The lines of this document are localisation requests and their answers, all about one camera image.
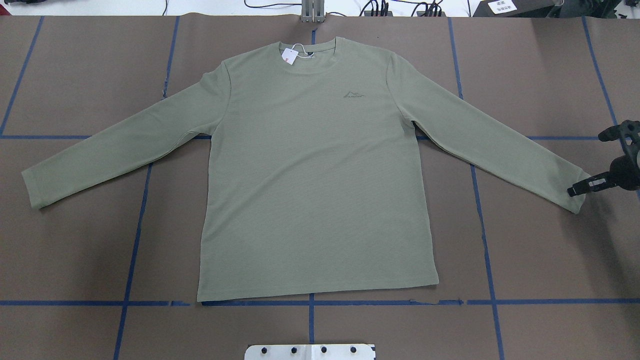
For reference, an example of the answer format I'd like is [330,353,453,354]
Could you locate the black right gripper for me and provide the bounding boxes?
[567,120,640,198]

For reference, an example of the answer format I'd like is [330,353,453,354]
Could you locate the olive green long-sleeve shirt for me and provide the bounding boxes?
[22,37,588,303]

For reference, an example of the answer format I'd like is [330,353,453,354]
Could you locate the black box with label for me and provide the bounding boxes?
[471,0,563,18]

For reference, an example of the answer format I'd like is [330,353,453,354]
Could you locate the white hang tag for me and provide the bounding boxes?
[281,48,299,65]

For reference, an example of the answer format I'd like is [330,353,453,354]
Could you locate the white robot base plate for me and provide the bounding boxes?
[244,343,377,360]

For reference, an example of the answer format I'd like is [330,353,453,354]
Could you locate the grey aluminium post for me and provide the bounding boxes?
[300,0,326,23]

